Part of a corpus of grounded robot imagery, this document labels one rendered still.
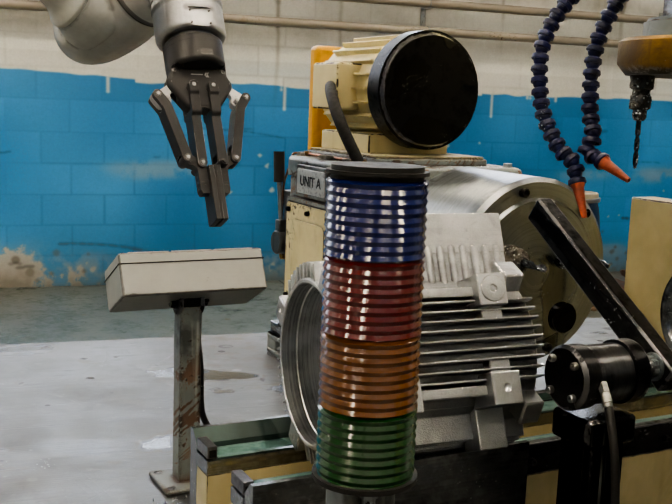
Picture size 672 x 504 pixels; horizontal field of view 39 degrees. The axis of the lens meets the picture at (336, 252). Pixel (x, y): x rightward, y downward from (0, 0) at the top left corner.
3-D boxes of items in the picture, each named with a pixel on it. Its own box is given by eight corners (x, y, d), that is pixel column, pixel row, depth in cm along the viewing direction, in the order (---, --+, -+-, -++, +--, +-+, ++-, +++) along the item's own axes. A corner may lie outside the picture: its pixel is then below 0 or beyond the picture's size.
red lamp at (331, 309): (388, 316, 61) (392, 246, 60) (441, 338, 56) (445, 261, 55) (303, 323, 58) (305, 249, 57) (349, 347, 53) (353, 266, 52)
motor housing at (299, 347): (460, 450, 103) (436, 278, 108) (562, 438, 86) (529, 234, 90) (285, 471, 96) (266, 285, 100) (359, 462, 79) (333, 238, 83)
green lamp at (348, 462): (382, 452, 62) (385, 385, 61) (433, 486, 57) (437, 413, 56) (298, 465, 59) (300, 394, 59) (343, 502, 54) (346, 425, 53)
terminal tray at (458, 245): (459, 303, 103) (449, 238, 105) (511, 282, 93) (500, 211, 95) (356, 309, 98) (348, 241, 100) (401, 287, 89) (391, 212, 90)
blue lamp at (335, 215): (392, 246, 60) (395, 174, 59) (445, 261, 55) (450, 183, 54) (305, 249, 57) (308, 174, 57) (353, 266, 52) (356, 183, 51)
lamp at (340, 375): (385, 385, 61) (388, 316, 61) (437, 413, 56) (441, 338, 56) (300, 394, 59) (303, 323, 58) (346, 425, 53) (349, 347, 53)
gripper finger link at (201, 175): (205, 153, 116) (181, 153, 115) (211, 192, 115) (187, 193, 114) (201, 158, 118) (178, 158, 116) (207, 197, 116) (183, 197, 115)
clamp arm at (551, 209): (677, 390, 92) (544, 217, 109) (693, 369, 90) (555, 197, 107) (650, 393, 91) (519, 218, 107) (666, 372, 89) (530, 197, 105)
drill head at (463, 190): (465, 307, 164) (474, 160, 160) (618, 361, 132) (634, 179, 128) (335, 317, 152) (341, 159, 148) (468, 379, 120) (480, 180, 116)
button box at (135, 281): (247, 304, 117) (241, 262, 119) (268, 288, 111) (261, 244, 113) (107, 313, 110) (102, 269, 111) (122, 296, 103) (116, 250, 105)
